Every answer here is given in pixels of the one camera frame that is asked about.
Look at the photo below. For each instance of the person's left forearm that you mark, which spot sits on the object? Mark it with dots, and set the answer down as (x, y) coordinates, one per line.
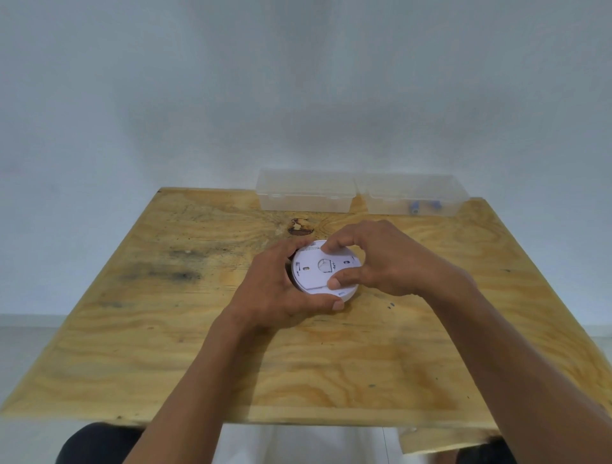
(201, 397)

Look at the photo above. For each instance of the person's right forearm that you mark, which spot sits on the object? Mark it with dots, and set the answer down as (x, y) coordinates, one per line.
(526, 373)

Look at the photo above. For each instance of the white plastic mounting plate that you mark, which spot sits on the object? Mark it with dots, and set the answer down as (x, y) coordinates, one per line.
(311, 267)

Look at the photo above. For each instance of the person's left hand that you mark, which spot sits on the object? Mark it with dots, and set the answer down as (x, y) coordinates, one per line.
(268, 291)

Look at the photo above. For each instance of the clear plastic box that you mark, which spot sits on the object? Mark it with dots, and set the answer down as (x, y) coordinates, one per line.
(306, 191)
(411, 191)

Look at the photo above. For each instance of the white round smoke detector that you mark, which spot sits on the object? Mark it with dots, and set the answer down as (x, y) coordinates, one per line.
(320, 293)

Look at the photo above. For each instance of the person's right hand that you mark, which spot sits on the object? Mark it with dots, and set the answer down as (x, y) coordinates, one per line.
(406, 267)

